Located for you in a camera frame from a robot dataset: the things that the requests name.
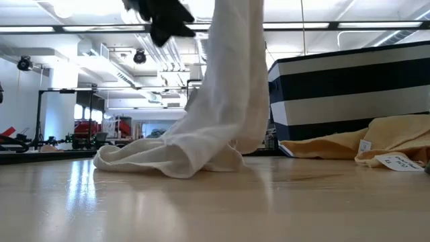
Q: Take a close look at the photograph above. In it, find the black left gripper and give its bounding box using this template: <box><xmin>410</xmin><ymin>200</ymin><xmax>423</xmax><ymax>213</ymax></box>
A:
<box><xmin>122</xmin><ymin>0</ymin><xmax>196</xmax><ymax>48</ymax></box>

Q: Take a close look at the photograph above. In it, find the white checked towel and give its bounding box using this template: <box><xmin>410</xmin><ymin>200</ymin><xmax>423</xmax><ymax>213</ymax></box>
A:
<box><xmin>93</xmin><ymin>0</ymin><xmax>270</xmax><ymax>179</ymax></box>

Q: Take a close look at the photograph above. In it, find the yellow towel with white tags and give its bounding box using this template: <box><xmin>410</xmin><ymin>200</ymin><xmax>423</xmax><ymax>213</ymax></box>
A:
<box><xmin>278</xmin><ymin>114</ymin><xmax>430</xmax><ymax>173</ymax></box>

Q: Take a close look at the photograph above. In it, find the red background equipment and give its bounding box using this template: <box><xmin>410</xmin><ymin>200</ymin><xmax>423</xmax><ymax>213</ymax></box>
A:
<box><xmin>74</xmin><ymin>119</ymin><xmax>102</xmax><ymax>136</ymax></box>

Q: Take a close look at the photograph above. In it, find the navy white striped fabric basket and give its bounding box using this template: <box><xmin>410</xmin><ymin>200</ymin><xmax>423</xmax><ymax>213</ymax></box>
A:
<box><xmin>267</xmin><ymin>40</ymin><xmax>430</xmax><ymax>143</ymax></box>

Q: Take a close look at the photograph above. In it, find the black ceiling-mounted camera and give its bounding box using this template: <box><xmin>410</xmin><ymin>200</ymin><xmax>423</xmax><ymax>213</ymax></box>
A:
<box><xmin>132</xmin><ymin>48</ymin><xmax>148</xmax><ymax>65</ymax></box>
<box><xmin>17</xmin><ymin>55</ymin><xmax>34</xmax><ymax>72</ymax></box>

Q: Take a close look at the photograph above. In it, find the black background workstation frame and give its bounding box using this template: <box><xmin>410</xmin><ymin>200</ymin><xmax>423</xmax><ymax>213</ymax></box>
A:
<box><xmin>32</xmin><ymin>87</ymin><xmax>99</xmax><ymax>151</ymax></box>
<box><xmin>185</xmin><ymin>79</ymin><xmax>203</xmax><ymax>104</ymax></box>

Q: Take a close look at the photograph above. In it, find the black overhead frame bar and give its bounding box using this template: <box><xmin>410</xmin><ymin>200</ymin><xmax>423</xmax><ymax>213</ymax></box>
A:
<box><xmin>0</xmin><ymin>20</ymin><xmax>430</xmax><ymax>35</ymax></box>

